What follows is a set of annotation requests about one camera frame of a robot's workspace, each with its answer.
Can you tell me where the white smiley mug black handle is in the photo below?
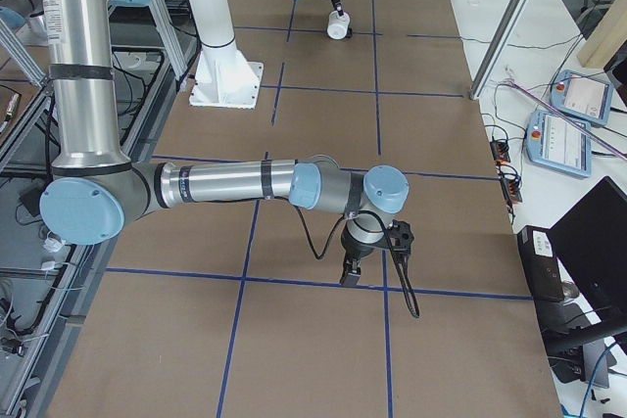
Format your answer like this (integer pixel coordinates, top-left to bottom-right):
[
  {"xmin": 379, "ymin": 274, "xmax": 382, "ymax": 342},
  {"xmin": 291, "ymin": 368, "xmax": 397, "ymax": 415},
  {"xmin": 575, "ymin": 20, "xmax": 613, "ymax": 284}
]
[{"xmin": 326, "ymin": 11, "xmax": 352, "ymax": 40}]

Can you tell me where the brown paper table cover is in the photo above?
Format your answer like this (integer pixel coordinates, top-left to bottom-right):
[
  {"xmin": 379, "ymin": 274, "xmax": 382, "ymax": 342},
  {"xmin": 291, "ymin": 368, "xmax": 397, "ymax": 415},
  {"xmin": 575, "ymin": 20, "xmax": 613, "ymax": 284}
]
[{"xmin": 47, "ymin": 0, "xmax": 564, "ymax": 418}]

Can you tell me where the black box on desk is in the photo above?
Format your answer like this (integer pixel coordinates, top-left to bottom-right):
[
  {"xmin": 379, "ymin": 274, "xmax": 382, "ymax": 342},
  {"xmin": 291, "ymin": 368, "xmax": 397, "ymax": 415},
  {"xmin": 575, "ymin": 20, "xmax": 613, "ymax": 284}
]
[{"xmin": 517, "ymin": 225, "xmax": 565, "ymax": 302}]

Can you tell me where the near teach pendant tablet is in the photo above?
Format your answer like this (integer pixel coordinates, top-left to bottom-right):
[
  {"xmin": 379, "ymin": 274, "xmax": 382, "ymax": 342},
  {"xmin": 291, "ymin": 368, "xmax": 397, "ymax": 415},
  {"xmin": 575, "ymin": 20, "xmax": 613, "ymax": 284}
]
[{"xmin": 526, "ymin": 110, "xmax": 592, "ymax": 178}]

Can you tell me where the teach pendant tablet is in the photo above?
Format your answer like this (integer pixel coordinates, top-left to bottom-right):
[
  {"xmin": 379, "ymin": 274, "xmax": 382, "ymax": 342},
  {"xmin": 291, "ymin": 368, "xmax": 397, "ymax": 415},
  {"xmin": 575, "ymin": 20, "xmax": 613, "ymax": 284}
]
[
  {"xmin": 526, "ymin": 110, "xmax": 592, "ymax": 178},
  {"xmin": 550, "ymin": 70, "xmax": 614, "ymax": 126}
]

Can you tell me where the black laptop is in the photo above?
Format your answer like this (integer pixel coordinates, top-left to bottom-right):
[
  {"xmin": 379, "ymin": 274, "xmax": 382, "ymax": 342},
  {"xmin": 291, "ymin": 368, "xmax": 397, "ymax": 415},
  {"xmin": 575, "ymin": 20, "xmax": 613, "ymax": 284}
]
[{"xmin": 549, "ymin": 176, "xmax": 626, "ymax": 317}]

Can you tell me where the far teach pendant tablet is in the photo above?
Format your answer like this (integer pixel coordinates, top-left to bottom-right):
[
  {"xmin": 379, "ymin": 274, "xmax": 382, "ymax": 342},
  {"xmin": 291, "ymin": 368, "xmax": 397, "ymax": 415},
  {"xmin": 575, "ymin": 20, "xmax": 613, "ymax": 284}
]
[{"xmin": 550, "ymin": 70, "xmax": 614, "ymax": 126}]

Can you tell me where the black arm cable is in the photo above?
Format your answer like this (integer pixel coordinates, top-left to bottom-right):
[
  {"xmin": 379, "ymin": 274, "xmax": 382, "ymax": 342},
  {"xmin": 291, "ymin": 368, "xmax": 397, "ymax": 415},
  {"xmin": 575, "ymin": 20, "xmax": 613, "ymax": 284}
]
[{"xmin": 293, "ymin": 202, "xmax": 422, "ymax": 319}]

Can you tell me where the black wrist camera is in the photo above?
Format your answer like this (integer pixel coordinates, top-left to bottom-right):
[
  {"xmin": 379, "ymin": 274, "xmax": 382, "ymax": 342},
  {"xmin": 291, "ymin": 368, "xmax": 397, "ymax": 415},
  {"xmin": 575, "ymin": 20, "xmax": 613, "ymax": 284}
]
[{"xmin": 388, "ymin": 219, "xmax": 414, "ymax": 256}]

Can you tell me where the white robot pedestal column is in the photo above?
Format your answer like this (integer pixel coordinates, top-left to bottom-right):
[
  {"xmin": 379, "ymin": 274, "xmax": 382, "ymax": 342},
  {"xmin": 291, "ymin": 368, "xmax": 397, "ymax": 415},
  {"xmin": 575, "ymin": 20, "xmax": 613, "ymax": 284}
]
[{"xmin": 189, "ymin": 0, "xmax": 264, "ymax": 110}]

